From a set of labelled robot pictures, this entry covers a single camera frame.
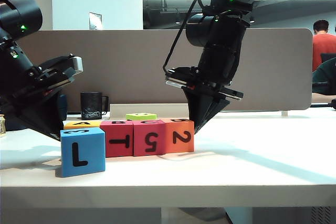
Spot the blue block Z L 3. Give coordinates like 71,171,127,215
60,127,106,178

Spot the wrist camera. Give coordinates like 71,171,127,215
39,55,84,84
165,67,200,88

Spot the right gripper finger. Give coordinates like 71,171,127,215
183,89,215,133
199,97,230,130

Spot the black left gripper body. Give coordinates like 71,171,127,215
2,66,74,112

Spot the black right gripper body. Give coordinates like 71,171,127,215
183,68,244,101

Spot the orange block 7 2 Q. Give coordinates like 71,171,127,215
162,119,195,154

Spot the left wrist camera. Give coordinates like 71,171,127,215
39,55,84,84

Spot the pink block R T 4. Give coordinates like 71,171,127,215
99,120,134,158

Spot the yellow block Q A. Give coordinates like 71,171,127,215
64,121,102,131

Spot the pink block 4 5 C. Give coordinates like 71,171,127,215
132,120,166,157

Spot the wall sign on pillar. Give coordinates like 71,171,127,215
88,12,103,31

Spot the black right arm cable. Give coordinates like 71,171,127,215
163,0,213,74

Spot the person in red shirt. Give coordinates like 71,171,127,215
312,19,336,72

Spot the green block Q L U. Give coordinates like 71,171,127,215
125,113,158,121

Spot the black mug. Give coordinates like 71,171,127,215
80,92,109,120

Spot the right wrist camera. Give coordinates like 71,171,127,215
165,67,200,88

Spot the person in dark green shirt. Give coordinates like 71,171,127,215
311,57,336,104

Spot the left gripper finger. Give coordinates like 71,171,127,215
5,100,60,141
34,92,64,141

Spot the brown desk divider panel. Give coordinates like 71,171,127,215
15,28,313,112

